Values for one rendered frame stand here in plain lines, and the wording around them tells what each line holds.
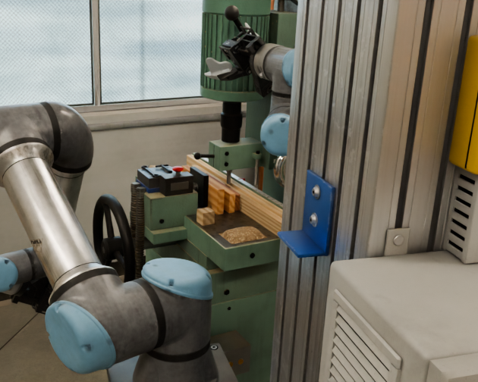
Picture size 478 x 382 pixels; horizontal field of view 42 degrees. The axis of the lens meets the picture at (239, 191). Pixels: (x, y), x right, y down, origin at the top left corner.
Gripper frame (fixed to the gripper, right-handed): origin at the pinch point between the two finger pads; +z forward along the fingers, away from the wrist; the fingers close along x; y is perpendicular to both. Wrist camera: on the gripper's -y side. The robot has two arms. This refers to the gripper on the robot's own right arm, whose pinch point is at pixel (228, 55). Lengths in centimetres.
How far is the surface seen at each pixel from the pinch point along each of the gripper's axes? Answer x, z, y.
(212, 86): 5.4, 9.4, -7.3
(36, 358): 111, 90, -81
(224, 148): 13.2, 8.7, -22.7
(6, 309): 115, 135, -78
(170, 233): 39.3, 3.4, -26.7
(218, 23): -5.0, 8.3, 4.4
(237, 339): 46, -15, -53
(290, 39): -18.1, 5.6, -11.0
